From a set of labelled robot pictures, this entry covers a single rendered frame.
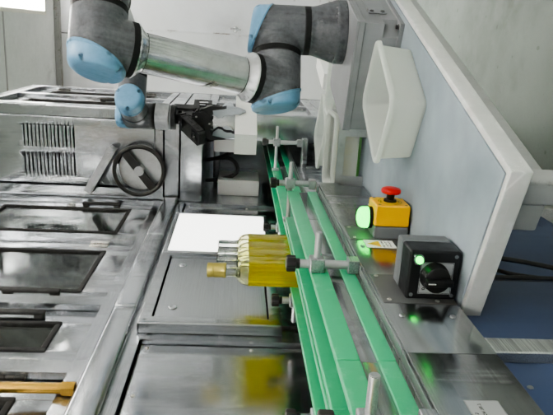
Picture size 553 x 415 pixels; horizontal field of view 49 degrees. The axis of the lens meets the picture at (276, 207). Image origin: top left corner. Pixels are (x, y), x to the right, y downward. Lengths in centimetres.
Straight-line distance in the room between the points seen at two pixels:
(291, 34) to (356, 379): 92
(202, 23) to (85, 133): 279
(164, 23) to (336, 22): 382
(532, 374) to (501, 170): 27
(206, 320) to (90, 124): 130
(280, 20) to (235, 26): 371
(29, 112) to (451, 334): 204
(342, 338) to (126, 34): 76
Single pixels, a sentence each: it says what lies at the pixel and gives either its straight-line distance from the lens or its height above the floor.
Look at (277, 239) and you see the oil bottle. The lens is 157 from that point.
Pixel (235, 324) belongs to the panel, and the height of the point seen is 109.
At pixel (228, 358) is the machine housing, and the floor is 110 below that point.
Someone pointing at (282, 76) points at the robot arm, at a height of 101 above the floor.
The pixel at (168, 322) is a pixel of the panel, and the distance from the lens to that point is 146.
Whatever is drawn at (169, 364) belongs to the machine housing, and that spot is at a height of 123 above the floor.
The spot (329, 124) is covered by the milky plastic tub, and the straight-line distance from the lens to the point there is 183.
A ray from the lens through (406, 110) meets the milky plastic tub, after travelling 119.
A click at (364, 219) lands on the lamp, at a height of 84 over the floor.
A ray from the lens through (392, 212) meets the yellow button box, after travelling 122.
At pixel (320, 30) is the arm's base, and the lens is 149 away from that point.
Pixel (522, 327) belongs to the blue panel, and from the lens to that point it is 100.
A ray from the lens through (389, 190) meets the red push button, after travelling 123.
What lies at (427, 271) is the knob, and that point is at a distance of 95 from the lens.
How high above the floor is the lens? 111
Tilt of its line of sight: 4 degrees down
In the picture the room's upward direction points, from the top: 88 degrees counter-clockwise
